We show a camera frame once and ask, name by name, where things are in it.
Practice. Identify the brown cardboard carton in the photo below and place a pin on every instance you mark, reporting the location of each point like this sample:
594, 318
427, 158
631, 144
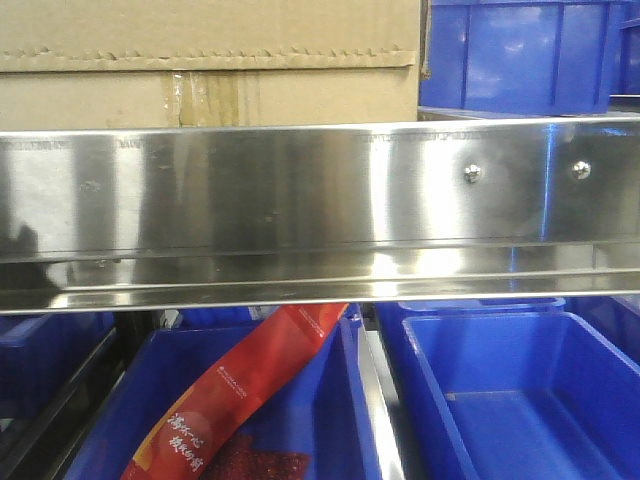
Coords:
130, 64

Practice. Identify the left shelf screw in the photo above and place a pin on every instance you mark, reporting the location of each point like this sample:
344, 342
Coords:
473, 173

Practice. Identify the shelf screw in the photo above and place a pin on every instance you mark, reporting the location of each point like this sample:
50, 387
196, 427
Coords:
581, 170
473, 173

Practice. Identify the blue bin upper shelf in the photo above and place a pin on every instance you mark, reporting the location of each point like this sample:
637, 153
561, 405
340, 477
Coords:
545, 58

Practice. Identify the right shelf screw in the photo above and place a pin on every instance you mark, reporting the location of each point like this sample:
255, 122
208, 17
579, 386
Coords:
581, 170

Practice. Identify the blue bin with snack bag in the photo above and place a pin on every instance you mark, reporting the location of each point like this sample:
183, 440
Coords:
322, 412

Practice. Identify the red snack bag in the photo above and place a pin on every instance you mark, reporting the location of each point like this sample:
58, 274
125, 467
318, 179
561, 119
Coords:
190, 434

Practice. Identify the empty blue bin lower right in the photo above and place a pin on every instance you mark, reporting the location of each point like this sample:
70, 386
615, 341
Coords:
520, 396

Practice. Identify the blue bin lower left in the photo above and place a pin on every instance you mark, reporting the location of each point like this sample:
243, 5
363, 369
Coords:
40, 352

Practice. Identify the stainless steel shelf rail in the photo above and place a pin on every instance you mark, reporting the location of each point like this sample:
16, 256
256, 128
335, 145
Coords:
138, 219

